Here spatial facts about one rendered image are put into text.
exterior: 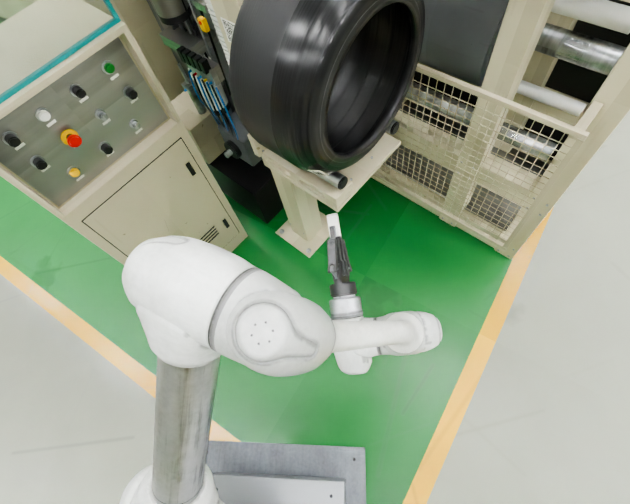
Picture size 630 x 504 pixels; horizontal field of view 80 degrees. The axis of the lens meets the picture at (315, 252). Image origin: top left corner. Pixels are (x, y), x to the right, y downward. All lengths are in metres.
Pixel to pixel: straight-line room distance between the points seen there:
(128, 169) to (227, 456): 1.03
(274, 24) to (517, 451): 1.79
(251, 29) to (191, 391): 0.75
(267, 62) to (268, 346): 0.66
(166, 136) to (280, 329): 1.22
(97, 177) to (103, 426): 1.24
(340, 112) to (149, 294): 1.01
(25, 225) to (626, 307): 3.49
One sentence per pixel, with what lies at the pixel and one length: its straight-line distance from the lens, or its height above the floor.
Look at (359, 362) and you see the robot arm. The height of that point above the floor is 0.84.
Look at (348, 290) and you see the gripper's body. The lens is 1.03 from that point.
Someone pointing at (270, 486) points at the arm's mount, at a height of 0.74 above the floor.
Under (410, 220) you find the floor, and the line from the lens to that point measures 2.19.
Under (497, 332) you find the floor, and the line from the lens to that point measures 2.03.
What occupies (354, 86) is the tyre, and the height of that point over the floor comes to 0.97.
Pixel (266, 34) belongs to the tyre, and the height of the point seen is 1.37.
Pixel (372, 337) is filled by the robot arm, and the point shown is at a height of 1.09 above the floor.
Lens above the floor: 1.86
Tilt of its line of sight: 62 degrees down
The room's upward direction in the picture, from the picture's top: 15 degrees counter-clockwise
